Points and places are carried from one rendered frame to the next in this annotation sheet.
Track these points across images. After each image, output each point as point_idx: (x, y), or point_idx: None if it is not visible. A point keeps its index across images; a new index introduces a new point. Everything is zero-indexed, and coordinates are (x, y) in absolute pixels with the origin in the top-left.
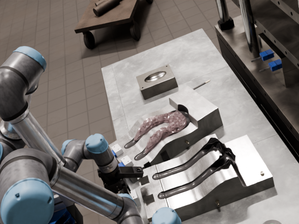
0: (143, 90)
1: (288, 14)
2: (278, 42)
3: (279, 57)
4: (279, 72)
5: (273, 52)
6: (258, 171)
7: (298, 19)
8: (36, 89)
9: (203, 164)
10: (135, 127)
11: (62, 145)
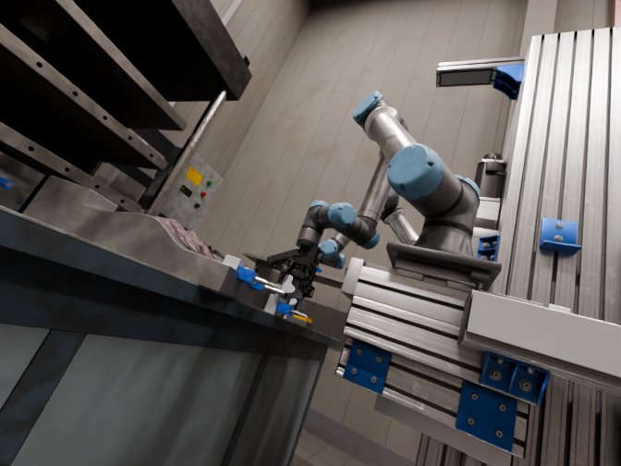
0: None
1: (122, 135)
2: (46, 153)
3: (40, 172)
4: (5, 194)
5: (17, 162)
6: None
7: (140, 146)
8: (368, 137)
9: (220, 260)
10: (172, 234)
11: (352, 206)
